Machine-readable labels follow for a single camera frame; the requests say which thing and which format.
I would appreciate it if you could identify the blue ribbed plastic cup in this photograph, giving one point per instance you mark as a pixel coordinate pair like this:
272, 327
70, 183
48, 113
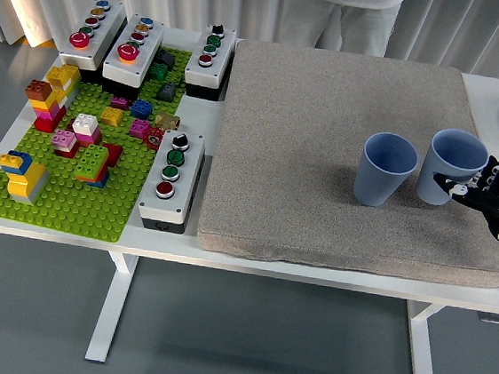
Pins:
428, 188
376, 187

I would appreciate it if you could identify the white table leg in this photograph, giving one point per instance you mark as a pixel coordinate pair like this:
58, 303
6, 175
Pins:
112, 306
421, 357

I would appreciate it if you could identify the grey-brown fabric mat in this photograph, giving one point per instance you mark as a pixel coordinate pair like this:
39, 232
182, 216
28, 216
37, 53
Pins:
302, 157

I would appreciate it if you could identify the person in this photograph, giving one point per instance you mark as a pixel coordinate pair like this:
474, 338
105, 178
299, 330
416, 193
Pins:
307, 19

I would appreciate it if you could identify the four-button white control box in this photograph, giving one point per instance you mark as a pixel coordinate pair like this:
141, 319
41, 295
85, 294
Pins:
215, 65
188, 176

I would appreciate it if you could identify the brass pipe fitting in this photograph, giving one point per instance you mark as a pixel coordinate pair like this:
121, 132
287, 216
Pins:
167, 121

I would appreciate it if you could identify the grey building brick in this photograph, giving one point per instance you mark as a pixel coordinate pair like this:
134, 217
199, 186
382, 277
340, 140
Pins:
166, 92

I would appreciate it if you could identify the red valve handwheel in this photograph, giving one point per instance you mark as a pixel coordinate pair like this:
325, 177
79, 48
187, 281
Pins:
153, 137

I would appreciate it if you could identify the dark grey curved part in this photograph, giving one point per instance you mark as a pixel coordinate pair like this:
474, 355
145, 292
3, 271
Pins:
167, 58

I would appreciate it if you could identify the dark green building brick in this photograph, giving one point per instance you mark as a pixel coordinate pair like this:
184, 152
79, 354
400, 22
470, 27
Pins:
158, 72

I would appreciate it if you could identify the blue building brick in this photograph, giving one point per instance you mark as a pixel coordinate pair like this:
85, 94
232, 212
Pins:
141, 109

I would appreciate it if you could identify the five-button white control box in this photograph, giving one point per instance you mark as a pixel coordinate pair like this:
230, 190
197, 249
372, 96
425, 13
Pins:
97, 41
145, 51

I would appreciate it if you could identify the red building brick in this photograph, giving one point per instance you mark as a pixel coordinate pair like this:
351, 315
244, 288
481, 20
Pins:
113, 155

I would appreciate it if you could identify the small magenta building brick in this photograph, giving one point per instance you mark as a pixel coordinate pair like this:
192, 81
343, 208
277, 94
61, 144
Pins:
119, 103

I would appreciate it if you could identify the yellow building brick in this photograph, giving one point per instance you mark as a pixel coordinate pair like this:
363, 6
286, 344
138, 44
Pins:
111, 116

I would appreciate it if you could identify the green orange blue brick stack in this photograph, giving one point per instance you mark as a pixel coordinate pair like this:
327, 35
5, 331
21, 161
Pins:
91, 161

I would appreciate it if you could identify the green studded building baseplate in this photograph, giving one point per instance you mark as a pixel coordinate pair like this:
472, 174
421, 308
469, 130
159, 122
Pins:
64, 208

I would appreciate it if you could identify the pink white red brick stack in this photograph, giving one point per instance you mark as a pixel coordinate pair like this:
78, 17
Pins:
64, 141

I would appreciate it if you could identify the yellow white brick stack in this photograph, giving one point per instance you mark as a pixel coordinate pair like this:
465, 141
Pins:
62, 75

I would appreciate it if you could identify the brown yellow red brick tower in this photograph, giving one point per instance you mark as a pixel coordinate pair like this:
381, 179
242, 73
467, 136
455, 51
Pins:
47, 114

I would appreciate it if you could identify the blue yellow grey brick stack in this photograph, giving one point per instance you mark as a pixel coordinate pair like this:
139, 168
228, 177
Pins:
27, 181

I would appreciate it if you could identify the grey under-table bracket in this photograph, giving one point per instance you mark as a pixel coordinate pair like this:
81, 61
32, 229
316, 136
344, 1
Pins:
495, 318

